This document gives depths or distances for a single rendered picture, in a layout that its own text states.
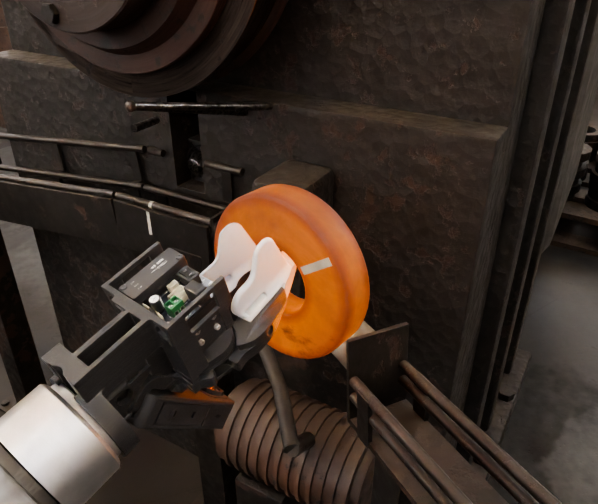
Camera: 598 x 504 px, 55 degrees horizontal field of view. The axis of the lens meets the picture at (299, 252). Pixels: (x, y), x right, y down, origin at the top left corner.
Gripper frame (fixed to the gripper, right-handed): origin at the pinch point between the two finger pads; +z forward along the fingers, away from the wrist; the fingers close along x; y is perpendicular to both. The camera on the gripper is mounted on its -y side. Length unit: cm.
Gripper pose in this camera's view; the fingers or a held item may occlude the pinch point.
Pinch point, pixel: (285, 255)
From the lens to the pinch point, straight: 48.9
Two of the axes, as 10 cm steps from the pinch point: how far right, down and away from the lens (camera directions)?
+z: 6.2, -6.1, 4.9
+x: -7.7, -3.5, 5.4
